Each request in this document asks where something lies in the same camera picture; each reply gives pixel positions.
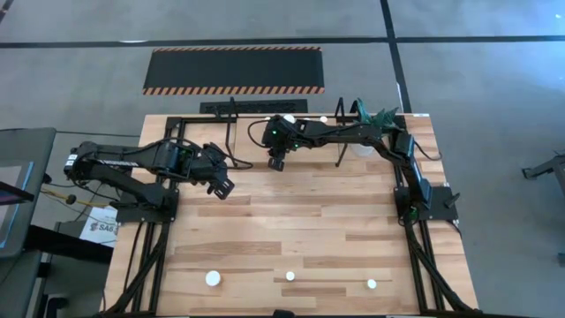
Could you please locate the black floor grate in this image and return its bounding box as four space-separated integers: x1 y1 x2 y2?
199 98 309 115

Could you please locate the black hazard-striped floor mat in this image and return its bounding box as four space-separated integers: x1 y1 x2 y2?
141 46 326 96

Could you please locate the dark monitor screen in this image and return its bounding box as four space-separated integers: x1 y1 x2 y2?
0 161 35 260

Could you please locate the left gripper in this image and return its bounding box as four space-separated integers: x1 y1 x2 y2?
187 140 236 201

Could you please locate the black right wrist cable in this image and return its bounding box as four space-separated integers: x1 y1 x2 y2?
245 117 271 150

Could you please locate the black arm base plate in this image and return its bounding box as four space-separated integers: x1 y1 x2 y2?
394 185 460 223
115 193 180 223

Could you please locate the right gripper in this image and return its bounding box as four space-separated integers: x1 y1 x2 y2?
260 113 310 172

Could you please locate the wooden shelf black metal frame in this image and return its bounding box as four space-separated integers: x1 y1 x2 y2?
222 95 350 169

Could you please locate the green plant in white pot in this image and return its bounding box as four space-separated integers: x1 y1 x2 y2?
351 97 402 157

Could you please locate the black aluminium table frame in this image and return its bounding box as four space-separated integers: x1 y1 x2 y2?
103 114 482 318

